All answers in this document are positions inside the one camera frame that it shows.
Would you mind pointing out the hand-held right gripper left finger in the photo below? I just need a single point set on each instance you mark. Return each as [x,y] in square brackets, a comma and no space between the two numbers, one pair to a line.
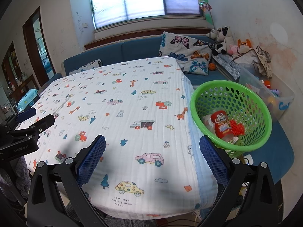
[92,160]

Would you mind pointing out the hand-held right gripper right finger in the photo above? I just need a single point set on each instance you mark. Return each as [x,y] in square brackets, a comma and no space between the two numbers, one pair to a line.
[213,160]

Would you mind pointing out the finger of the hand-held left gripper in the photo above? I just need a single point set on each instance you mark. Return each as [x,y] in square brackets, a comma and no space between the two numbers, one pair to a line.
[26,114]
[45,121]

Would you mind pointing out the red paper cup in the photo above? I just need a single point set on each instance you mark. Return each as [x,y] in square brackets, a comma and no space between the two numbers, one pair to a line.
[220,125]

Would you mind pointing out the clear plastic bag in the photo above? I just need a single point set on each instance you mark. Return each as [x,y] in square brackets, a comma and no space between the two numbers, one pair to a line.
[208,121]

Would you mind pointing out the red frilly ornament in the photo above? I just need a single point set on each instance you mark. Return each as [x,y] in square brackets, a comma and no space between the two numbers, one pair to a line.
[236,127]

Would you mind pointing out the green plastic basket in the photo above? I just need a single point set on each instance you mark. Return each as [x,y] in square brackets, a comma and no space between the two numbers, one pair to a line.
[255,113]

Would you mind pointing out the person's left forearm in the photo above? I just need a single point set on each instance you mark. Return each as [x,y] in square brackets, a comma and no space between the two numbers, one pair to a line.
[22,177]

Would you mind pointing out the blue wet wipes pack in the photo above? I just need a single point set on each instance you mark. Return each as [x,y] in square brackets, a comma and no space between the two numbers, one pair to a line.
[27,99]

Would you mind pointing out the dark wooden cabinet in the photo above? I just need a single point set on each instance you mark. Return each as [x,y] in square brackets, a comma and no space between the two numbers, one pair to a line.
[11,75]

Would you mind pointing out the small butterfly pillow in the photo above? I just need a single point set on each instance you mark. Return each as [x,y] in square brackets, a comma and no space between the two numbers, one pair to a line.
[87,66]

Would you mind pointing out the white printed blanket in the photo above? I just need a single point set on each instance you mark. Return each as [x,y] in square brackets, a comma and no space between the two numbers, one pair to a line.
[142,94]

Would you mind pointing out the clear storage box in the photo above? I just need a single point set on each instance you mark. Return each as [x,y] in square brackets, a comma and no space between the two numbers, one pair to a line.
[284,99]

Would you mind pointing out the small orange ball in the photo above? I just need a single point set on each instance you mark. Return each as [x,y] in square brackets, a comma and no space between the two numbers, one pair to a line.
[212,66]

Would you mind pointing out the checked blue cloth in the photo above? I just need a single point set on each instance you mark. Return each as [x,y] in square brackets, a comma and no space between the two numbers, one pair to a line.
[227,66]

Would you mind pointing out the beige cloth bag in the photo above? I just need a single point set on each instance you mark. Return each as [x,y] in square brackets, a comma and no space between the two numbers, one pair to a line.
[251,59]

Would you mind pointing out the large butterfly pillow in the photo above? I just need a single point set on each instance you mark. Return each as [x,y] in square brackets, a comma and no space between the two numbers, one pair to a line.
[184,52]

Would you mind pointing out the pink plush toy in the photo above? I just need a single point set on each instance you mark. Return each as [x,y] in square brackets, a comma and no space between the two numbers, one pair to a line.
[233,49]

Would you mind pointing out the orange fox plush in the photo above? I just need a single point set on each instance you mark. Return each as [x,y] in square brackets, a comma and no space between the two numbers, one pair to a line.
[245,45]

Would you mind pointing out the blue sofa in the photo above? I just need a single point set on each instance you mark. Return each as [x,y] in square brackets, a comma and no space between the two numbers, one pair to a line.
[142,47]

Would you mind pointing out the black white cow plush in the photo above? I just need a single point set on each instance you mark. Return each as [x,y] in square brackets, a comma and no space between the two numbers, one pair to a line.
[224,37]

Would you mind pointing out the grey white plush toy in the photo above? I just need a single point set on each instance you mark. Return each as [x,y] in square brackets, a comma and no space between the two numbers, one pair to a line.
[213,34]

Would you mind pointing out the wooden window ledge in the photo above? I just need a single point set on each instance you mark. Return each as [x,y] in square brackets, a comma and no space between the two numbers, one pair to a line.
[142,34]

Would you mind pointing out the window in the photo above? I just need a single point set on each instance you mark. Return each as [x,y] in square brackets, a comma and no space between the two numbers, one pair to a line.
[142,0]

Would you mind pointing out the colourful pinwheel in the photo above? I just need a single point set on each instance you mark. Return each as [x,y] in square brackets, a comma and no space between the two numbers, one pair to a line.
[204,3]

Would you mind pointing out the brown door frame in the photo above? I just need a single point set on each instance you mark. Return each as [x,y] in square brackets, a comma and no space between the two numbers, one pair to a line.
[26,42]

